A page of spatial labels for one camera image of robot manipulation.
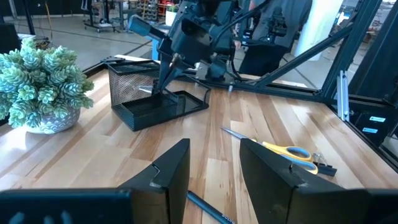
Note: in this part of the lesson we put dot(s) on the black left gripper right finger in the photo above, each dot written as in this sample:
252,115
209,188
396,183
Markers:
267,186

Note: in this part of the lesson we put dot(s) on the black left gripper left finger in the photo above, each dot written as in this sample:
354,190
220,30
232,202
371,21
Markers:
168,186

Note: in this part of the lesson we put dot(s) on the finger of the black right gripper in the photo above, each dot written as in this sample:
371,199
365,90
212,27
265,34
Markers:
174,70
161,74

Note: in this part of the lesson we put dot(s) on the black binder clip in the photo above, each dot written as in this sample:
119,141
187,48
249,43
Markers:
326,170

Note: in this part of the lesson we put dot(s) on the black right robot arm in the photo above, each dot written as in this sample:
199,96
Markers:
216,73

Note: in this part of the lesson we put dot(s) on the black mesh desk organizer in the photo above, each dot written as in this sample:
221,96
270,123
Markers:
149,119

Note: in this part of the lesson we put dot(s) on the white planter with plant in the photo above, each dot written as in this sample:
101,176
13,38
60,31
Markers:
170,17

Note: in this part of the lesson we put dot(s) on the black pencil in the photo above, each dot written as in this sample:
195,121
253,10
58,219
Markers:
208,208

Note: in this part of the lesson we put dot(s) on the black wheeled cart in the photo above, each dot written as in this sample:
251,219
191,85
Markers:
99,26

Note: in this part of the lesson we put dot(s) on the black robot device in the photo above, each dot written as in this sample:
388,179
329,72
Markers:
276,25

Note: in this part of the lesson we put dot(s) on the person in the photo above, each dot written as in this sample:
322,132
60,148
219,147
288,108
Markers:
295,18

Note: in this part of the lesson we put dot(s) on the artificial succulent in patterned pot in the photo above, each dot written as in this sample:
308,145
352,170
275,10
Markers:
46,81

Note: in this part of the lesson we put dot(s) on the black labelled control box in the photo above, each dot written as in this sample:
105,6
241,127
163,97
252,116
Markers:
373,130

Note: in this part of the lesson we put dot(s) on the silver aluminium bracket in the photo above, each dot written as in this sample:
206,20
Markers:
343,99

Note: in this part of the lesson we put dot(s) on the black aluminium table frame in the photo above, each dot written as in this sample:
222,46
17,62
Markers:
345,59

